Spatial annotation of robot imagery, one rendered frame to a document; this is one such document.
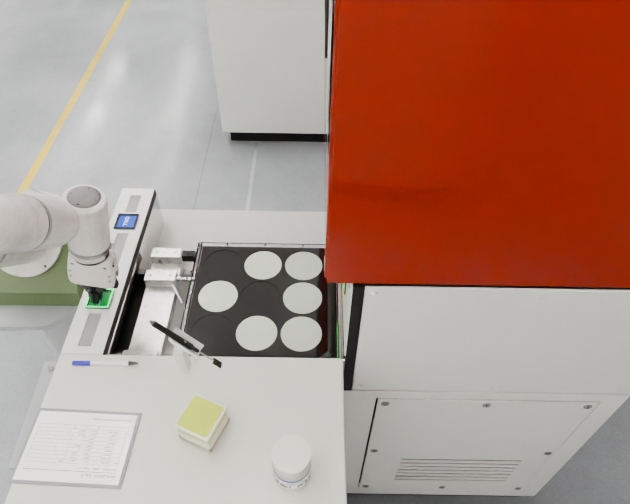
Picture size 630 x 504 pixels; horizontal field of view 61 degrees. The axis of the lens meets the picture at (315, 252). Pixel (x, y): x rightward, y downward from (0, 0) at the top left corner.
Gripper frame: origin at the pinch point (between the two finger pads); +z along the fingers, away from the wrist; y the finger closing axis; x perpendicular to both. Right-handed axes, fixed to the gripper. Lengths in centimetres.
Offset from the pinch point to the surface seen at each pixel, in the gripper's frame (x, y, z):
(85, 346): 13.1, -1.2, 2.0
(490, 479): 16, -122, 50
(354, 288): 15, -53, -35
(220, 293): -6.9, -28.6, 2.2
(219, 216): -43, -25, 11
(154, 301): -5.5, -12.4, 7.8
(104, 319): 5.8, -3.4, 1.5
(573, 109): 15, -70, -78
